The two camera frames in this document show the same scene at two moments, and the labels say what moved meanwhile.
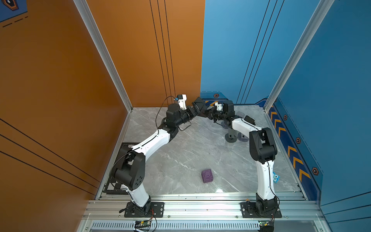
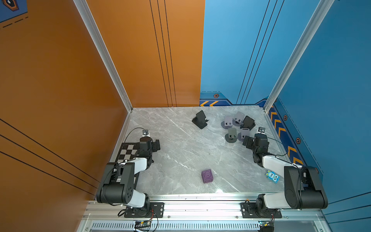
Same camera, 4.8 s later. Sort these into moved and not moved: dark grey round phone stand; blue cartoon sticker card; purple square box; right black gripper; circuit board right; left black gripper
Moved: right black gripper; left black gripper
Not moved: circuit board right; blue cartoon sticker card; dark grey round phone stand; purple square box
